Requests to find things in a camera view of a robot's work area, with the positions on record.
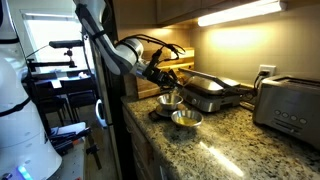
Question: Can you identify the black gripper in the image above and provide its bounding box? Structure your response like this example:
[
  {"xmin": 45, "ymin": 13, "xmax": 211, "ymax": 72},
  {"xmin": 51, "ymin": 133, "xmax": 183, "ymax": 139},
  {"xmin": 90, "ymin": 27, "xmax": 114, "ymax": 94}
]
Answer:
[{"xmin": 143, "ymin": 67, "xmax": 183, "ymax": 90}]

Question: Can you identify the silver panini grill press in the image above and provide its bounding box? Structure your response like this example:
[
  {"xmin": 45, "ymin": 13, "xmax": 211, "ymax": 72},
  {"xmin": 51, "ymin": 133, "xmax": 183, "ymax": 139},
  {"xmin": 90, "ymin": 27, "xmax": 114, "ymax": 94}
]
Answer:
[{"xmin": 179, "ymin": 68, "xmax": 247, "ymax": 112}]

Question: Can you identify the large wooden cutting board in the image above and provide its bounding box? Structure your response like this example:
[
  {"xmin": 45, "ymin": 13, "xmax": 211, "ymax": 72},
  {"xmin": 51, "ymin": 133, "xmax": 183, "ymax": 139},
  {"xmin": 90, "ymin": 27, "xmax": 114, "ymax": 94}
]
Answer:
[{"xmin": 136, "ymin": 47, "xmax": 194, "ymax": 99}]

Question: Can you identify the under-cabinet light bar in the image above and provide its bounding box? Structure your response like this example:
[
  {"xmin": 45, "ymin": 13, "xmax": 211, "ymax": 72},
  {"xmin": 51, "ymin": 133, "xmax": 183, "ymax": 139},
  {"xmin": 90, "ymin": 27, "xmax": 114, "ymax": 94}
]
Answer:
[{"xmin": 198, "ymin": 0, "xmax": 287, "ymax": 27}]

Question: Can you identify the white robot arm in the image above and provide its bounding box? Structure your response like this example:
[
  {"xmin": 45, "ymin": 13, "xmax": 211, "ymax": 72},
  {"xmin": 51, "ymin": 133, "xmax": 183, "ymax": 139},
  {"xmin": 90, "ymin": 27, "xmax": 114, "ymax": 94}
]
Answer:
[{"xmin": 73, "ymin": 0, "xmax": 185, "ymax": 90}]

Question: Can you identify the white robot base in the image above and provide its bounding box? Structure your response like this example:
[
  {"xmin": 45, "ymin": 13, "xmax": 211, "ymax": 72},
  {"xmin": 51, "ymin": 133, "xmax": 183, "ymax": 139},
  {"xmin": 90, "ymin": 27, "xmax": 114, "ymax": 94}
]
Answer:
[{"xmin": 0, "ymin": 0, "xmax": 62, "ymax": 180}]

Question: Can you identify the white wall outlet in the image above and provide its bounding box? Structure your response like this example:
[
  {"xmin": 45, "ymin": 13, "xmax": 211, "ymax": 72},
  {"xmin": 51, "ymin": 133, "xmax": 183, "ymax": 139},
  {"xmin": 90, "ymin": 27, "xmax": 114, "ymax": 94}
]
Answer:
[{"xmin": 259, "ymin": 65, "xmax": 276, "ymax": 77}]

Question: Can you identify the steel bowl with yellow grains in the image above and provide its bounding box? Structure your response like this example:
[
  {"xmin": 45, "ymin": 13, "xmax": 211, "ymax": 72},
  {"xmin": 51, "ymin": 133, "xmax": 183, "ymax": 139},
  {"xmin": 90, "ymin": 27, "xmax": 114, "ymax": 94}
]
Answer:
[{"xmin": 171, "ymin": 110, "xmax": 203, "ymax": 127}]

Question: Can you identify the white cart with tools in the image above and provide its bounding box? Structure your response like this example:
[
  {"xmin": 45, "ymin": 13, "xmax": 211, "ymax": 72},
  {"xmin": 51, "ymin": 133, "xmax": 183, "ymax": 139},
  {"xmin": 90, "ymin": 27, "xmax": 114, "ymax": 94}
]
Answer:
[{"xmin": 48, "ymin": 122, "xmax": 102, "ymax": 180}]

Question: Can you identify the steel bowl on scale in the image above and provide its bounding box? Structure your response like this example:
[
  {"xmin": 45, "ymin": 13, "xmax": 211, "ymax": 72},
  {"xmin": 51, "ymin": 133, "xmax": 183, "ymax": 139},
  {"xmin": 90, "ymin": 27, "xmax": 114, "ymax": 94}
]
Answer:
[{"xmin": 157, "ymin": 94, "xmax": 183, "ymax": 110}]

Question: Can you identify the black round kitchen scale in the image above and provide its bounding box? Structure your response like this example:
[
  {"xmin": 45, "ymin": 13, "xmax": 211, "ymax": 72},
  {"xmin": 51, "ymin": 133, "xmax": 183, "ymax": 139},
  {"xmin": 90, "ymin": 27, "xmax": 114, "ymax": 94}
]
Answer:
[{"xmin": 148, "ymin": 104, "xmax": 186, "ymax": 121}]

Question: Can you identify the black camera stand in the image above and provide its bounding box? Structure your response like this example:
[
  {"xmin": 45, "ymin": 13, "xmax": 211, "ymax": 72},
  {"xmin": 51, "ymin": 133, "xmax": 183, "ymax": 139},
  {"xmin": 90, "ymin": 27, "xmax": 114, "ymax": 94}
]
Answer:
[{"xmin": 25, "ymin": 40, "xmax": 84, "ymax": 72}]

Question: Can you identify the stainless steel toaster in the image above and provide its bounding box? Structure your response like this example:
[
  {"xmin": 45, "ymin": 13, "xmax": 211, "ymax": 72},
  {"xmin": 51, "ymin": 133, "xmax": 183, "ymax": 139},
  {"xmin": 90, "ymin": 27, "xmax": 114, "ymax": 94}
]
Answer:
[{"xmin": 253, "ymin": 75, "xmax": 320, "ymax": 149}]

